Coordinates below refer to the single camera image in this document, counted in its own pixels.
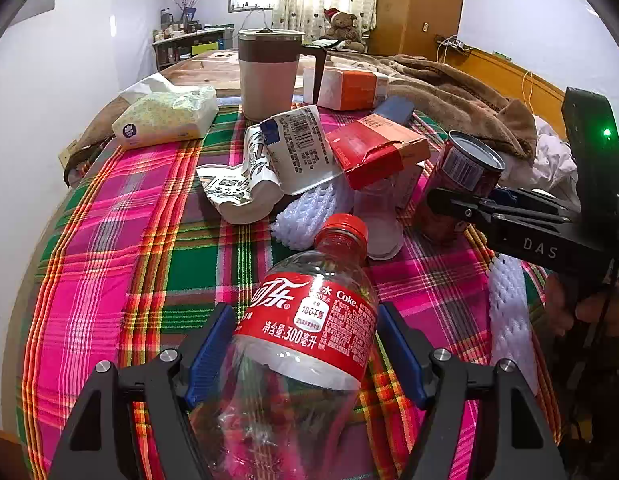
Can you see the pink green plaid tablecloth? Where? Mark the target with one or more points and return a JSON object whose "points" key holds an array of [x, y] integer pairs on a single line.
{"points": [[114, 260]]}

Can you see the large brown-white mug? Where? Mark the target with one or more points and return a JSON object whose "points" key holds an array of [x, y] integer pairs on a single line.
{"points": [[267, 80]]}

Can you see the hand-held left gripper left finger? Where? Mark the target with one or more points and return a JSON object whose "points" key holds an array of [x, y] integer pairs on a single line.
{"points": [[209, 355]]}

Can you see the person's right hand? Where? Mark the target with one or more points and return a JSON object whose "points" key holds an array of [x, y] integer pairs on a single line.
{"points": [[559, 305]]}

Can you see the clear red-label cola bottle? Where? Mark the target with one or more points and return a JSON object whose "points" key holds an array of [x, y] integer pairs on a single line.
{"points": [[309, 330]]}

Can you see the wooden bed headboard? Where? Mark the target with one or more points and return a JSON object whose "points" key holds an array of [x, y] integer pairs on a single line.
{"points": [[509, 75]]}

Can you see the blue glasses case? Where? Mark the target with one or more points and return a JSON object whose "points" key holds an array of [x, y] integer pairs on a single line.
{"points": [[394, 109]]}

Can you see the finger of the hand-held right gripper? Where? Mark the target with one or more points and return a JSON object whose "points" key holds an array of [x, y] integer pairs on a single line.
{"points": [[464, 210], [534, 202]]}

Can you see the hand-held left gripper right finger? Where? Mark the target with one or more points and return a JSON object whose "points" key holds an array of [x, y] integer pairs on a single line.
{"points": [[404, 355]]}

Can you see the red drink can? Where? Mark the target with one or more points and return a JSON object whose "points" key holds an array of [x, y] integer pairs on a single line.
{"points": [[464, 165]]}

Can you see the white foam fruit net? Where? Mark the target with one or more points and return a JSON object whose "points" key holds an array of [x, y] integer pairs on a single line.
{"points": [[509, 310], [309, 210]]}

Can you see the clear plastic cup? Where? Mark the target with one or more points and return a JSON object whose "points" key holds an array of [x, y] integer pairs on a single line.
{"points": [[382, 230]]}

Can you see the red cardboard box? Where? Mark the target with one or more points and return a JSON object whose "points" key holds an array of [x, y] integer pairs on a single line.
{"points": [[369, 150]]}

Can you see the wooden wardrobe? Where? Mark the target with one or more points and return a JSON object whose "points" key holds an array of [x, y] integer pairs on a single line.
{"points": [[414, 0]]}

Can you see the brown teddy bear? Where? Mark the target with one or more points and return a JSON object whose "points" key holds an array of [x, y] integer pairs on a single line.
{"points": [[342, 25]]}

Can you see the crumpled printed paper cup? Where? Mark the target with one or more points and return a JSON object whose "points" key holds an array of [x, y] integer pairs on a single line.
{"points": [[239, 190]]}

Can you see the orange and white box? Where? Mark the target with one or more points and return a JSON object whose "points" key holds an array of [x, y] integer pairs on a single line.
{"points": [[349, 90]]}

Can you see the white barcode paper cup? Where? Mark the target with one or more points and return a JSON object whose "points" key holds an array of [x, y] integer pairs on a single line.
{"points": [[299, 150]]}

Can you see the white cloth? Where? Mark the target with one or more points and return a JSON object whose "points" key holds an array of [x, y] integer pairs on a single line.
{"points": [[554, 160]]}

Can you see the brown fleece blanket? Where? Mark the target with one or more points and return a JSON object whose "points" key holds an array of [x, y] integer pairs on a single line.
{"points": [[459, 90]]}

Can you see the soft tissue pack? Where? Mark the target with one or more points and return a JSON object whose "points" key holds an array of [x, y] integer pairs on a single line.
{"points": [[164, 117]]}

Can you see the cluttered desk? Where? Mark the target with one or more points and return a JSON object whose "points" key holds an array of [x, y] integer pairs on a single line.
{"points": [[189, 45]]}

